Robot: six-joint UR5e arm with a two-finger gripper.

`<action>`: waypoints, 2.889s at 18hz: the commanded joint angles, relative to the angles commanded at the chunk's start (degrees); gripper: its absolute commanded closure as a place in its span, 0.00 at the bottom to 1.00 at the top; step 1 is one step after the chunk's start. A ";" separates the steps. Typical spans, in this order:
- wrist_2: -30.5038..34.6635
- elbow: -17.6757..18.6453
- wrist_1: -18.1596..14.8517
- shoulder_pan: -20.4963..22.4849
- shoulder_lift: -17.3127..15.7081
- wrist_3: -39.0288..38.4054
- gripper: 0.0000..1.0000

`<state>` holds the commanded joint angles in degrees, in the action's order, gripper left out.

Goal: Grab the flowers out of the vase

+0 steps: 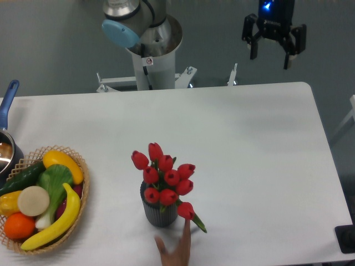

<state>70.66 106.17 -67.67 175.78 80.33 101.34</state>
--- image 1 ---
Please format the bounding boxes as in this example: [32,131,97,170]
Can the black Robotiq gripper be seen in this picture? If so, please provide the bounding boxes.
[242,0,307,69]

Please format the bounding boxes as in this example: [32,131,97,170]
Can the red tulip bouquet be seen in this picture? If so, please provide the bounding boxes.
[131,142,207,233]

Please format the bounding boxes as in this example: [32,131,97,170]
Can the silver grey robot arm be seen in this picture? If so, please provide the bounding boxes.
[102,1,307,69]

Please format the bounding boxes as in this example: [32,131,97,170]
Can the dark grey ribbed vase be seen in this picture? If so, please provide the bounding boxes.
[140,181,178,228]

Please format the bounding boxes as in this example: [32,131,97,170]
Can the bare human hand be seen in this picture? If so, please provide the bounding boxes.
[154,219,191,266]

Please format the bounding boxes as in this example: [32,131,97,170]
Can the black device at table edge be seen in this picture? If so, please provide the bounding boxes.
[334,224,354,254]

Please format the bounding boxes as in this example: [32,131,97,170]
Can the dark red vegetable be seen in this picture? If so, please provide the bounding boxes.
[55,185,83,220]

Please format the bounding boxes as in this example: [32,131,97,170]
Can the yellow squash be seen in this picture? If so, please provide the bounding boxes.
[43,150,84,185]

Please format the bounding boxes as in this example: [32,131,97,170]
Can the green bok choy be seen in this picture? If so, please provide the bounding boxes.
[35,164,73,231]

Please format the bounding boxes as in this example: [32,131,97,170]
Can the woven wicker basket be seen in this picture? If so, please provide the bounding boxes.
[1,145,90,255]

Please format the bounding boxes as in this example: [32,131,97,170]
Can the yellow banana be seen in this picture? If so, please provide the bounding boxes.
[21,183,80,251]

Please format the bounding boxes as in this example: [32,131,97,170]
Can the dark green cucumber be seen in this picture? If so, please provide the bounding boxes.
[1,161,45,196]

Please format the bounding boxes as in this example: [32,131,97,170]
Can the beige round disc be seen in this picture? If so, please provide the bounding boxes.
[17,186,50,217]

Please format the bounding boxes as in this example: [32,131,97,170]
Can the yellow bell pepper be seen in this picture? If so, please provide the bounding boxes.
[0,191,22,217]

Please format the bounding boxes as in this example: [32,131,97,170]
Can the orange fruit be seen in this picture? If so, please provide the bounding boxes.
[4,212,35,240]

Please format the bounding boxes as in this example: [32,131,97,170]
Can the white frame at right edge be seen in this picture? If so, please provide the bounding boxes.
[328,95,354,146]

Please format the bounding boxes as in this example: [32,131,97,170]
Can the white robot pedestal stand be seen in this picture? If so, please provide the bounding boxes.
[96,51,239,94]

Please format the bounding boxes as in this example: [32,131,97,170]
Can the blue handled saucepan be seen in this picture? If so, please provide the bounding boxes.
[1,80,24,188]

